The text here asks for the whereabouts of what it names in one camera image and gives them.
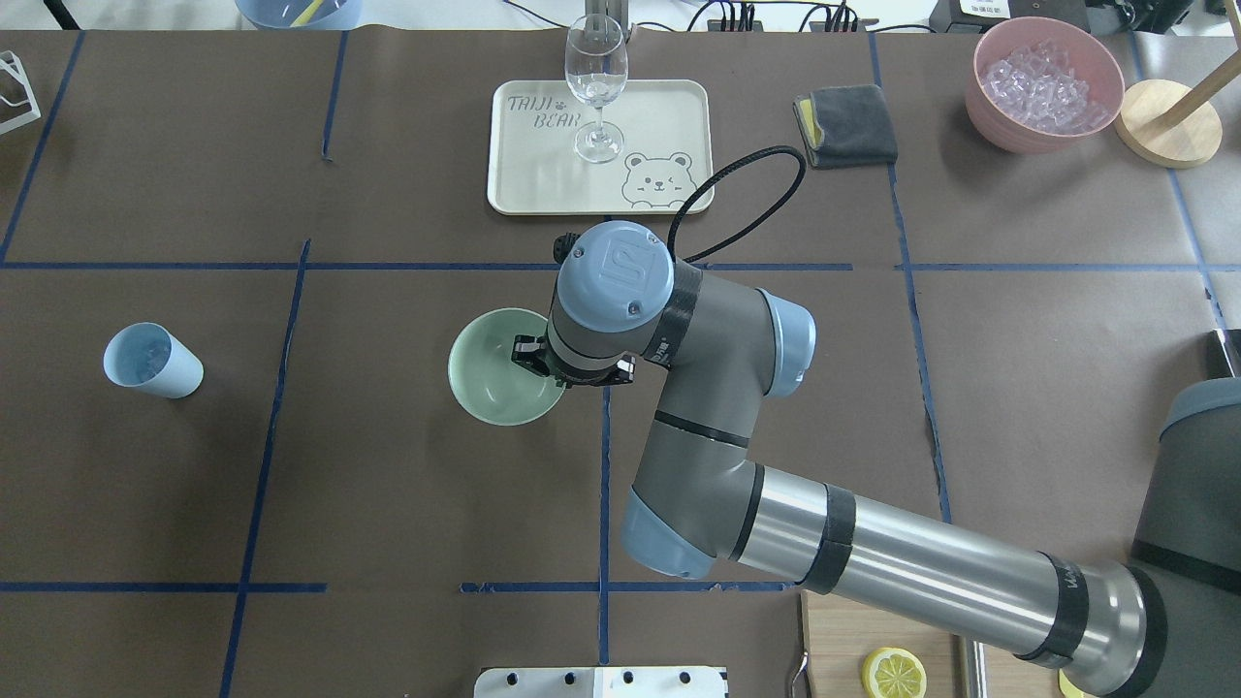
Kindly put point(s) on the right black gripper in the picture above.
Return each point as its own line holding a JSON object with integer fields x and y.
{"x": 529, "y": 353}

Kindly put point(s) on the green bowl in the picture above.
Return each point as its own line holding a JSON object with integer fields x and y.
{"x": 484, "y": 379}

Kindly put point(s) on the light blue cup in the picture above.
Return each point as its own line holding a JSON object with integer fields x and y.
{"x": 149, "y": 359}

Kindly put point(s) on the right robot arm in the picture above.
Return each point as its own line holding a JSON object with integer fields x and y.
{"x": 965, "y": 476}

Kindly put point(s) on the blue bowl with fork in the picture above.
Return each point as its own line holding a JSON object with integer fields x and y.
{"x": 301, "y": 15}

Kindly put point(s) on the pink bowl with ice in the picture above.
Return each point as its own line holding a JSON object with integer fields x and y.
{"x": 1039, "y": 85}

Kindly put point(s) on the wine glass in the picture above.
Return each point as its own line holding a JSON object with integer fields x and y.
{"x": 596, "y": 68}

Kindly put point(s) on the grey folded cloth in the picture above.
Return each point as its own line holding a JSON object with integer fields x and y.
{"x": 846, "y": 126}

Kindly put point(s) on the wooden cutting board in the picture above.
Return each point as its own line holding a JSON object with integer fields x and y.
{"x": 839, "y": 634}

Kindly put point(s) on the lemon half slice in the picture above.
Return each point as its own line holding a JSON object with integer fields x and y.
{"x": 893, "y": 672}

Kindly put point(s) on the wooden stand round base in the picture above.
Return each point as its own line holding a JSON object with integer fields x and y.
{"x": 1171, "y": 124}

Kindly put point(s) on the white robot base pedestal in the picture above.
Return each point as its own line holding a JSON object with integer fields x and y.
{"x": 693, "y": 680}

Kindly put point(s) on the white wire cup rack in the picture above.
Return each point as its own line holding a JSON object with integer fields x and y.
{"x": 19, "y": 105}

